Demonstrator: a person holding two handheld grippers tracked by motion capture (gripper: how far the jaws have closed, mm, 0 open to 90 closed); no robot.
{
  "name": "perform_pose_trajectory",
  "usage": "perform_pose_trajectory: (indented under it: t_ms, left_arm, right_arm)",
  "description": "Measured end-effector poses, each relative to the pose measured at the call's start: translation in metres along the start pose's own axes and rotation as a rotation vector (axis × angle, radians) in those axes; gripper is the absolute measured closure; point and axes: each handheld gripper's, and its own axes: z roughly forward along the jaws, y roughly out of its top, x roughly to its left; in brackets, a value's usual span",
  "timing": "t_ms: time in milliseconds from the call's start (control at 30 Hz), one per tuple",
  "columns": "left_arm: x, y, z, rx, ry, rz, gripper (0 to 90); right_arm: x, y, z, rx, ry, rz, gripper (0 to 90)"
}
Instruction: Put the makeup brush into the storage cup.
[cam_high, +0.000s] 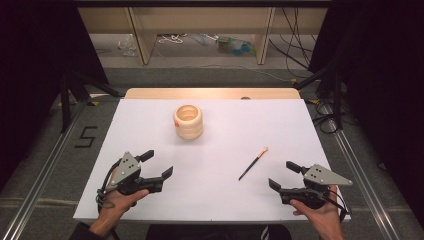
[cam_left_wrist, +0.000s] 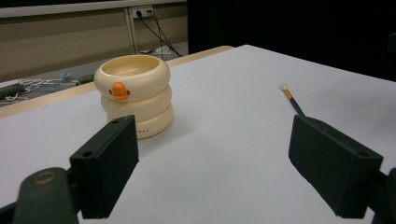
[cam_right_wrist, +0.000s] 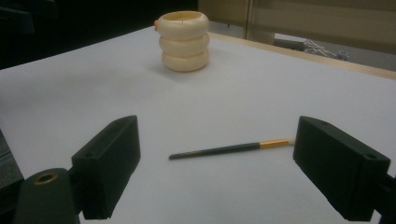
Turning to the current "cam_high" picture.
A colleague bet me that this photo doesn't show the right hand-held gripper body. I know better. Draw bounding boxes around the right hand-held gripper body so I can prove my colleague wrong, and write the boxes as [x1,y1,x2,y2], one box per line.
[279,163,354,210]

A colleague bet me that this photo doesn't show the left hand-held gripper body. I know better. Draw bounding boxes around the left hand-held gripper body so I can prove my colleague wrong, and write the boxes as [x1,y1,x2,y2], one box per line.
[105,151,166,197]

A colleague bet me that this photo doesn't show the black brush with wooden tip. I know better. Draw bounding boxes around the black brush with wooden tip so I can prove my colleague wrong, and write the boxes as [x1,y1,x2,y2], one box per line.
[238,146,269,182]

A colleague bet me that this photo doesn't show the person's right hand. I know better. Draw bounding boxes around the person's right hand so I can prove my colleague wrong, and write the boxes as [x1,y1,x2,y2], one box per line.
[289,185,345,236]

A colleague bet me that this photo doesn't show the person's left hand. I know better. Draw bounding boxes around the person's left hand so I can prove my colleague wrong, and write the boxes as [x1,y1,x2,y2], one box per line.
[98,168,150,231]

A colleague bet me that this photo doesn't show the white board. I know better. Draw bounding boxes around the white board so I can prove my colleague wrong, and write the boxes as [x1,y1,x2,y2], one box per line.
[72,98,352,224]

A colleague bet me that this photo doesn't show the cream ribbed wooden cup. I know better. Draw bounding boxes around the cream ribbed wooden cup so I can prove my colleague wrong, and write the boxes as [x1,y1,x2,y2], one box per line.
[172,104,204,141]

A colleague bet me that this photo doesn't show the person's dark trousers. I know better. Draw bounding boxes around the person's dark trousers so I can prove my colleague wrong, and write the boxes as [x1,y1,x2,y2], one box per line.
[144,223,293,240]

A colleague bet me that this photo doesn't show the black metal stand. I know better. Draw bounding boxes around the black metal stand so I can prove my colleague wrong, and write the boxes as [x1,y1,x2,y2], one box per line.
[59,70,124,135]
[292,61,345,132]

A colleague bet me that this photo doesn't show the clear plastic bag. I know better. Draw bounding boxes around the clear plastic bag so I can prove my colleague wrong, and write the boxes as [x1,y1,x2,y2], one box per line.
[116,33,139,58]

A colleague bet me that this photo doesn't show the black curtain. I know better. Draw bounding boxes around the black curtain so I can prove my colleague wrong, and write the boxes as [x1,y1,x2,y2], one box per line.
[308,0,424,231]
[0,0,110,193]

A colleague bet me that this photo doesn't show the light wooden shelf unit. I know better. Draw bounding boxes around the light wooden shelf unit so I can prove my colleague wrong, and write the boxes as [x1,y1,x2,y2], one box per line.
[77,6,329,66]

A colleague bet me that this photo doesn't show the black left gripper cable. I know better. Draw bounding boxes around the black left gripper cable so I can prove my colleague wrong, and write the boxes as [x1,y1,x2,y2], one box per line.
[95,159,123,214]

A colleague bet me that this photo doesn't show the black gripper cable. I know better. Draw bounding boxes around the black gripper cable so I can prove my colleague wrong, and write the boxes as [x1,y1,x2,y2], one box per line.
[319,189,352,224]
[95,159,123,214]

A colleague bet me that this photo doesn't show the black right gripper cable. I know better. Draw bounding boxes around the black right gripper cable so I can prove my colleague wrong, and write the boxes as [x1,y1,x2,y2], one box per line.
[319,189,352,224]

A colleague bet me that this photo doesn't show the metal floor rail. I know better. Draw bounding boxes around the metal floor rail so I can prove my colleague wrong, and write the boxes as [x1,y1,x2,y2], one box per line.
[0,99,88,240]
[319,99,403,240]

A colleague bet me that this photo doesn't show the black cables on floor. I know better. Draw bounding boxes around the black cables on floor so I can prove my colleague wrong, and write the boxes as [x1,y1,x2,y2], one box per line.
[307,99,345,135]

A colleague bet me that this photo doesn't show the white cord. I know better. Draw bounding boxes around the white cord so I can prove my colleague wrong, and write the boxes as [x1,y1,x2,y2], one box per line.
[157,33,185,45]

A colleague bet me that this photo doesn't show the hanging black cables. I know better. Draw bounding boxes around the hanging black cables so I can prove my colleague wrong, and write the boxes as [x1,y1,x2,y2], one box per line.
[268,7,318,80]

